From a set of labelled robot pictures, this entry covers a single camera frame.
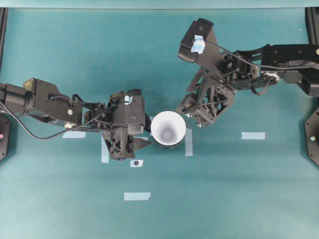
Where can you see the tape strip far right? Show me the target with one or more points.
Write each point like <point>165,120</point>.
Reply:
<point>253,135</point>

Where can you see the tape strip lower centre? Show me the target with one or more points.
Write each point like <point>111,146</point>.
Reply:
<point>137,196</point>

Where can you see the small marker with black dot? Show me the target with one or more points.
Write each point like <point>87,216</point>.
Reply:
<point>136,163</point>

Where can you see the tape strip far left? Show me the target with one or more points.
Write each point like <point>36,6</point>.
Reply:
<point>74,134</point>

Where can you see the black frame rail right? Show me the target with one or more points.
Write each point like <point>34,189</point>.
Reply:
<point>312,24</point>

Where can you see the vertical tape strip left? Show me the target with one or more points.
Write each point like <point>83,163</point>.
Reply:
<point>104,151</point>

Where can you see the vertical tape strip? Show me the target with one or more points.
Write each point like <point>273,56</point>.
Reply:
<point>104,151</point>
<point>188,143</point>

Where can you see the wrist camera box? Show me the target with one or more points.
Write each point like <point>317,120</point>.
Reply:
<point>130,107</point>
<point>198,45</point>

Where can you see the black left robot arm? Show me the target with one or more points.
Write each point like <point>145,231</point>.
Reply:
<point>43,101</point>

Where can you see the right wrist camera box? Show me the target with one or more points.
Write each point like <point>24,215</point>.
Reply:
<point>198,45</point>

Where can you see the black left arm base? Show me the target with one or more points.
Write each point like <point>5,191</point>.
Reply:
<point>5,126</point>

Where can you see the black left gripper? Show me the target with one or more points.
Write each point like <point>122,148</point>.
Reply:
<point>120,139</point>

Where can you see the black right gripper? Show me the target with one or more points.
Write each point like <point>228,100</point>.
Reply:
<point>208,97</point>

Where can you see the white plastic cup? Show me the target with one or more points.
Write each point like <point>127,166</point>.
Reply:
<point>168,128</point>

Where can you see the black frame rail left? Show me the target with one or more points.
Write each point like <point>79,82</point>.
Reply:
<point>3,23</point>

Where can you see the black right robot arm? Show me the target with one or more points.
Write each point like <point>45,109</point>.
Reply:
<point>222,74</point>

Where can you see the black frame rail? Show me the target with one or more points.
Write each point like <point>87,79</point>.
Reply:
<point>3,23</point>
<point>312,24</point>

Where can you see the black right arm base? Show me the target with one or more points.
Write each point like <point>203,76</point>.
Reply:
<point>311,126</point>

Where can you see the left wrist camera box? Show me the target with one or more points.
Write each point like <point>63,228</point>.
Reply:
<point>130,107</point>

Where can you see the vertical tape strip right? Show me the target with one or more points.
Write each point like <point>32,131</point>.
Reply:
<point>188,143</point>

